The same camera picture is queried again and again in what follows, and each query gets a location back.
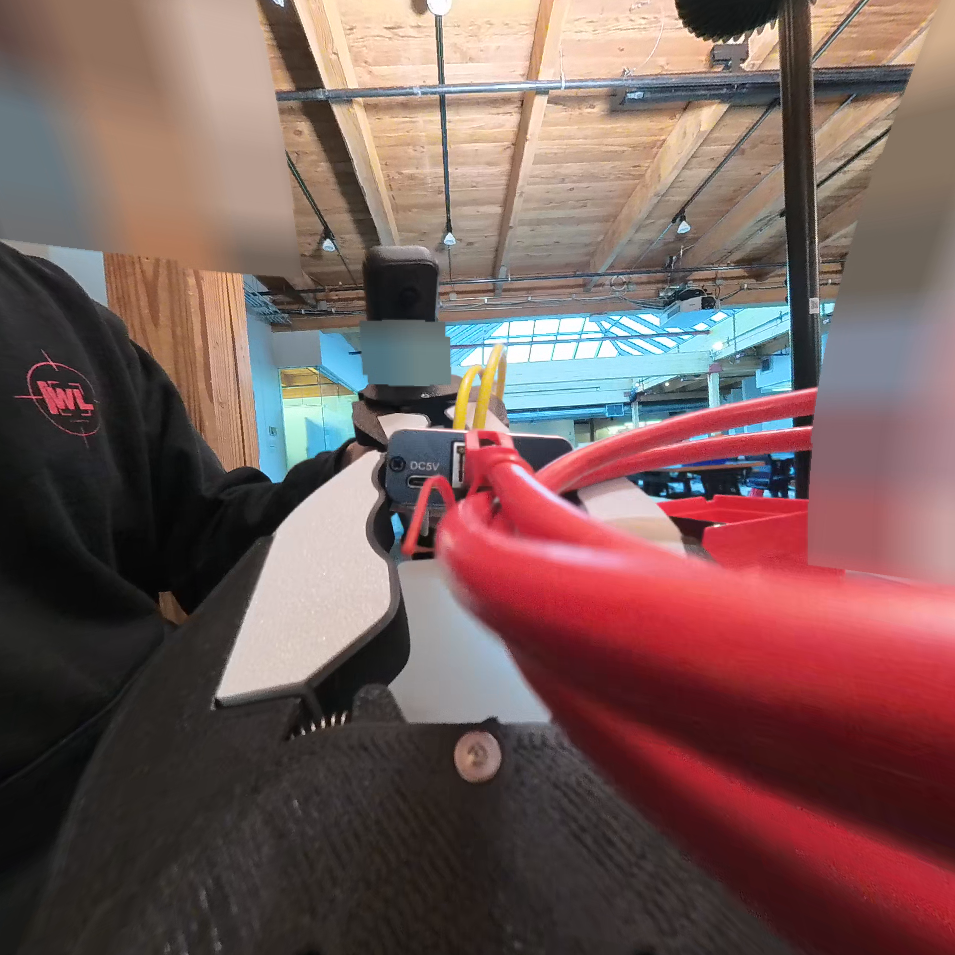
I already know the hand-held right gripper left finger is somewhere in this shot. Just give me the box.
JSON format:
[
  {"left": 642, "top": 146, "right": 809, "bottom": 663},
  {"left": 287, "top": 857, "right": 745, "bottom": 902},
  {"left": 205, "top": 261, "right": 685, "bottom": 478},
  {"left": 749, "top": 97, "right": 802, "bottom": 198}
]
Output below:
[{"left": 215, "top": 448, "right": 411, "bottom": 708}]

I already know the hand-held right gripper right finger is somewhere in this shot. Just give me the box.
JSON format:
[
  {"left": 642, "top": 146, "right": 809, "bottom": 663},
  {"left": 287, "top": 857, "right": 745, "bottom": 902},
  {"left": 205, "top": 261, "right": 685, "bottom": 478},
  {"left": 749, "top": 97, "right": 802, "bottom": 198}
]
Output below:
[{"left": 573, "top": 479, "right": 689, "bottom": 558}]

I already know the yellow ethernet cable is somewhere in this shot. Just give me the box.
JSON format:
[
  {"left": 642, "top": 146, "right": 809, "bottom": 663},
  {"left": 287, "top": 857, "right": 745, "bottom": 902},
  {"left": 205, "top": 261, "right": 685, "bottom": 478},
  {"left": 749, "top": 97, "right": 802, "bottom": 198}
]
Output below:
[{"left": 455, "top": 343, "right": 508, "bottom": 432}]

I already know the black ethernet switch box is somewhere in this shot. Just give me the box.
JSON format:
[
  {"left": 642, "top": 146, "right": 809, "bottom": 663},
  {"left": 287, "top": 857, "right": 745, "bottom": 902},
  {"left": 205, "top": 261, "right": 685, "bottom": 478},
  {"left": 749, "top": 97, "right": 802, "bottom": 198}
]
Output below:
[{"left": 384, "top": 429, "right": 575, "bottom": 523}]

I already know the red ethernet cable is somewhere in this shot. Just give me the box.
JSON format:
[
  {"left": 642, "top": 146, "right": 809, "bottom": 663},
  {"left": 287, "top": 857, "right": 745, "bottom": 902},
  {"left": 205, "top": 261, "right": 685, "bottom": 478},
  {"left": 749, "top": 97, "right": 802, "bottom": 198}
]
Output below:
[{"left": 401, "top": 388, "right": 955, "bottom": 955}]

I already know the person's left forearm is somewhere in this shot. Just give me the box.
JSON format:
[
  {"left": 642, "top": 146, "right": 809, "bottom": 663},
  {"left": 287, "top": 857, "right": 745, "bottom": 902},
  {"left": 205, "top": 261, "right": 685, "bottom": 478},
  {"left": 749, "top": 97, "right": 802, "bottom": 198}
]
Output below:
[{"left": 216, "top": 440, "right": 367, "bottom": 523}]

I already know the red plastic bin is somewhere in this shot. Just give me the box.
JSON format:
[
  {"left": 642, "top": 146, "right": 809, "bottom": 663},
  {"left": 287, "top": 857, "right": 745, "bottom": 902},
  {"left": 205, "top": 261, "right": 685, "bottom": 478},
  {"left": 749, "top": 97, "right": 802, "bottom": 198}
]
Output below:
[{"left": 657, "top": 494, "right": 814, "bottom": 572}]

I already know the person in black sweatshirt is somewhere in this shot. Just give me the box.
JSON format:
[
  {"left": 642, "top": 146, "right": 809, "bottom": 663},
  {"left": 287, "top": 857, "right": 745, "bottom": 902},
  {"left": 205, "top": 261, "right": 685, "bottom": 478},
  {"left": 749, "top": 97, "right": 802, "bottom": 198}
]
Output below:
[{"left": 0, "top": 242, "right": 285, "bottom": 955}]

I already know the black tripod stand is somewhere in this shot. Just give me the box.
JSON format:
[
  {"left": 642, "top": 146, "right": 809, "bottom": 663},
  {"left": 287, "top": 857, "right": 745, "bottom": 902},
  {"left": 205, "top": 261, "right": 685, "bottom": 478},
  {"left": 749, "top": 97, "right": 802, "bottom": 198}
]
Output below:
[{"left": 675, "top": 0, "right": 822, "bottom": 499}]

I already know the wooden post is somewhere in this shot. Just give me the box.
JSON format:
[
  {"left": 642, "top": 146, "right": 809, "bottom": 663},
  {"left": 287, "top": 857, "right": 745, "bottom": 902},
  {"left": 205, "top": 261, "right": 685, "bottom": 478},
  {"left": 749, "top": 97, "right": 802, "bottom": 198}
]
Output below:
[{"left": 104, "top": 254, "right": 261, "bottom": 624}]

